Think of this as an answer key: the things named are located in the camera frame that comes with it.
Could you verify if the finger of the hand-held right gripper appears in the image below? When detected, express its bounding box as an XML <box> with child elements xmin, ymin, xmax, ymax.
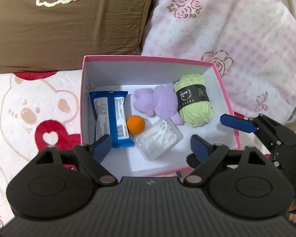
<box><xmin>186</xmin><ymin>154</ymin><xmax>205</xmax><ymax>169</ymax></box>
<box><xmin>220</xmin><ymin>114</ymin><xmax>296</xmax><ymax>149</ymax></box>

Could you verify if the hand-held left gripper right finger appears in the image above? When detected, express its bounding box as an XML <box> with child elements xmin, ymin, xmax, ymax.
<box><xmin>184</xmin><ymin>134</ymin><xmax>264</xmax><ymax>185</ymax></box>

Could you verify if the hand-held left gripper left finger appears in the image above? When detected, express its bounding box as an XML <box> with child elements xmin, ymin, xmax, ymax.
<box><xmin>36</xmin><ymin>134</ymin><xmax>117</xmax><ymax>186</ymax></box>

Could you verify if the blue wet wipes pack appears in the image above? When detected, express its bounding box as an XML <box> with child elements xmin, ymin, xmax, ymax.
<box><xmin>89</xmin><ymin>90</ymin><xmax>136</xmax><ymax>149</ymax></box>

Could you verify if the green yarn ball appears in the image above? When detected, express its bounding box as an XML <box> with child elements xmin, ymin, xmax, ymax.
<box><xmin>174</xmin><ymin>74</ymin><xmax>213</xmax><ymax>127</ymax></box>

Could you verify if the orange makeup sponge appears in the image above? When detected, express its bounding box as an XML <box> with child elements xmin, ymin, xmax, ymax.
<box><xmin>126</xmin><ymin>115</ymin><xmax>145</xmax><ymax>135</ymax></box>

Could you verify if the clear floss pick box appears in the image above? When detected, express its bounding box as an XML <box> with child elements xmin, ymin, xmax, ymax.
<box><xmin>135</xmin><ymin>120</ymin><xmax>184</xmax><ymax>160</ymax></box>

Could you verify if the purple plush toy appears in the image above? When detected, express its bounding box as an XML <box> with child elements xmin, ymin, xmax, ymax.
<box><xmin>134</xmin><ymin>84</ymin><xmax>184</xmax><ymax>125</ymax></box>

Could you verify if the pink cardboard box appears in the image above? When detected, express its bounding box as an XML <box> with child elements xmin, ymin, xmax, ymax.
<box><xmin>79</xmin><ymin>55</ymin><xmax>241</xmax><ymax>178</ymax></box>

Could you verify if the red bear printed blanket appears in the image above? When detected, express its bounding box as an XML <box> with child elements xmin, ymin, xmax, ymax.
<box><xmin>0</xmin><ymin>70</ymin><xmax>272</xmax><ymax>230</ymax></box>

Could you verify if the pink checked pillow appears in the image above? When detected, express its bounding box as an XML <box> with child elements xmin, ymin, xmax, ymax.
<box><xmin>141</xmin><ymin>0</ymin><xmax>296</xmax><ymax>119</ymax></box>

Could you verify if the brown pillow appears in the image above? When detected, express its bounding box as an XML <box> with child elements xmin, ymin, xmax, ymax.
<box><xmin>0</xmin><ymin>0</ymin><xmax>157</xmax><ymax>74</ymax></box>

